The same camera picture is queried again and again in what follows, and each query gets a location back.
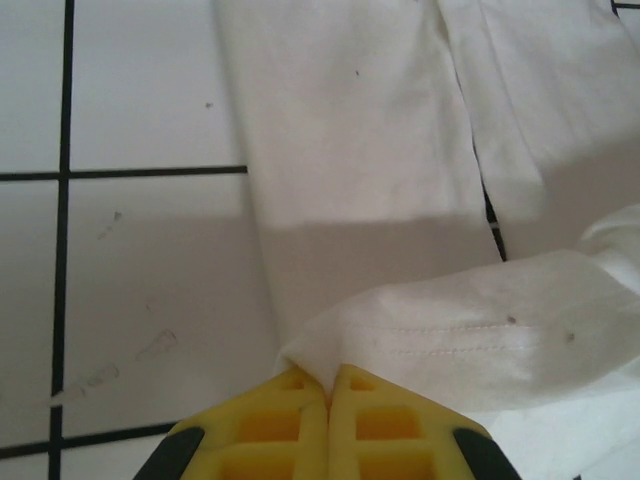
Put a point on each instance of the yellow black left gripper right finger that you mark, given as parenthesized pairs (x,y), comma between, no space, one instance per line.
(395,435)

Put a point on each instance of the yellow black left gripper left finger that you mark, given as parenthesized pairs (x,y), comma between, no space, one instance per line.
(270,435)

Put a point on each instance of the white t-shirt with black print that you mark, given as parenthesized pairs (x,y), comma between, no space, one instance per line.
(350,150)

